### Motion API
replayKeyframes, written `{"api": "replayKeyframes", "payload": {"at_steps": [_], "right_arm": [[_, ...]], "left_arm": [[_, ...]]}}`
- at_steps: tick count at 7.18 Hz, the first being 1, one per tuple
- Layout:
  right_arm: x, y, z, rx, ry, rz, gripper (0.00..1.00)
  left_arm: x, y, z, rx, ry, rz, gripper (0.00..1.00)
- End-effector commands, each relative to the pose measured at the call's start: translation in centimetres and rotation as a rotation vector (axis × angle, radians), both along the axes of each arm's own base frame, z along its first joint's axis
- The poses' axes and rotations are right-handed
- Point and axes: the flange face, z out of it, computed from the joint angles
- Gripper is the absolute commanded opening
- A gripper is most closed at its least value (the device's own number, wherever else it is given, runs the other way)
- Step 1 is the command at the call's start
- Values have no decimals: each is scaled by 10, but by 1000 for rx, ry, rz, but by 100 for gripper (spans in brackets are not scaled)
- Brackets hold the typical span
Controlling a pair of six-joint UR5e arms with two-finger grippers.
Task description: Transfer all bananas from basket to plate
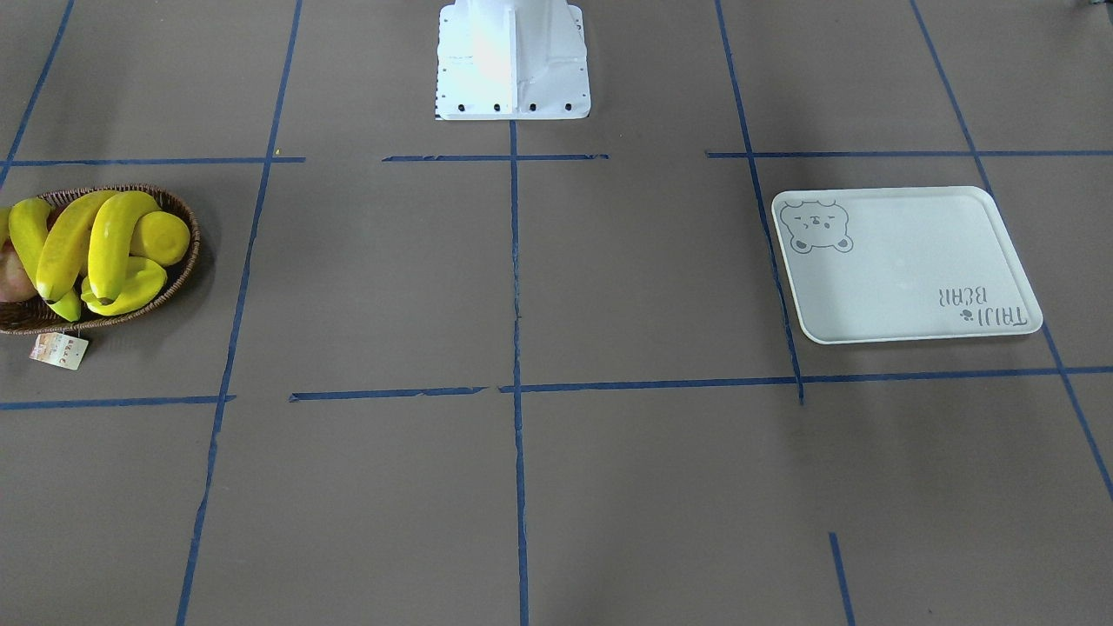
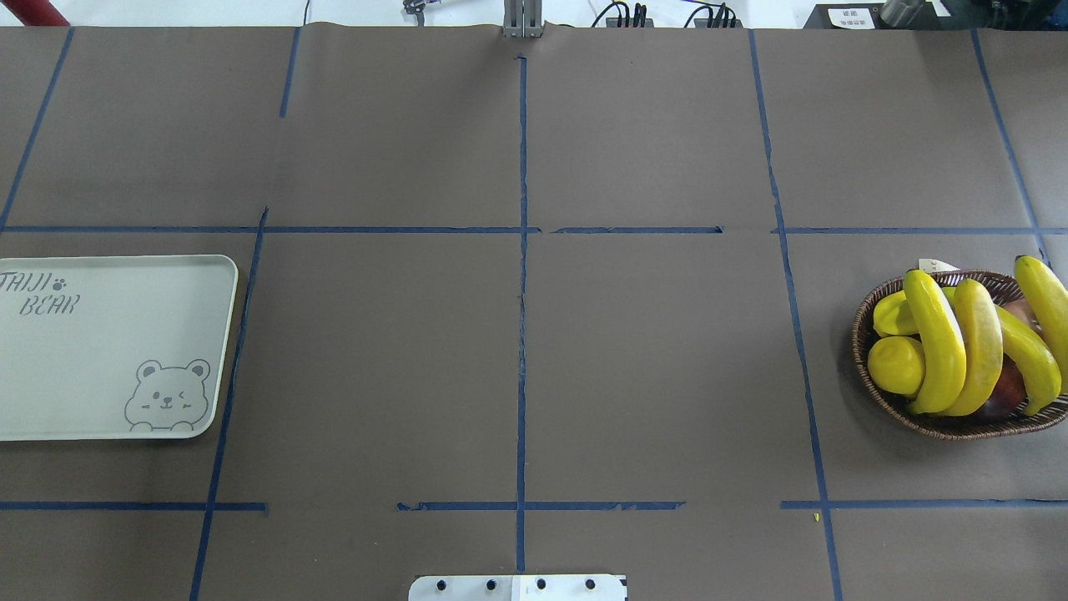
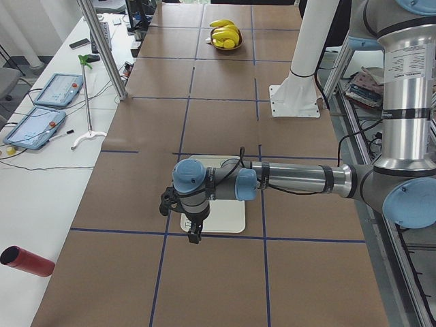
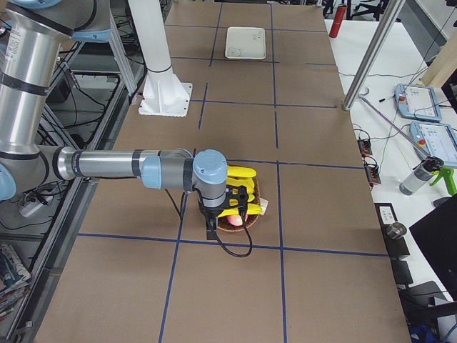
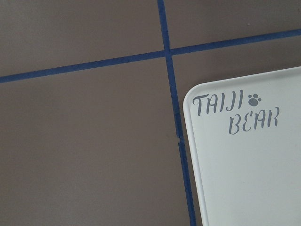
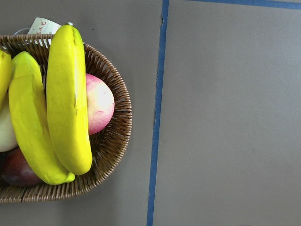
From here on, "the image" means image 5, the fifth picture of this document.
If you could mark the white rectangular bear tray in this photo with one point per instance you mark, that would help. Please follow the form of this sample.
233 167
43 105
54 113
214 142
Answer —
245 143

